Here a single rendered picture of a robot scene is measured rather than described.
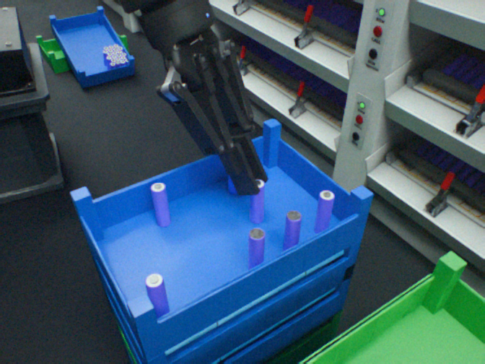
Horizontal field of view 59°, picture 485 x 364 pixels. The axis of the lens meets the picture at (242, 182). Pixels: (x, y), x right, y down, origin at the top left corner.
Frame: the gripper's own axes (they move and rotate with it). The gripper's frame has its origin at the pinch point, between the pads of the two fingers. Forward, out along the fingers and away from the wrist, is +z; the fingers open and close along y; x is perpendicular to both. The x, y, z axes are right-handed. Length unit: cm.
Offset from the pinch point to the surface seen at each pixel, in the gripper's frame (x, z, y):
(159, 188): -8.6, -1.5, 6.5
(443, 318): 20.4, 19.0, 4.5
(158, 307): -2.7, 4.9, 18.7
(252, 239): 4.1, 4.3, 8.8
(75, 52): -111, -14, -71
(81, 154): -78, 9, -30
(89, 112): -91, 3, -49
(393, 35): 9.6, 0.8, -41.2
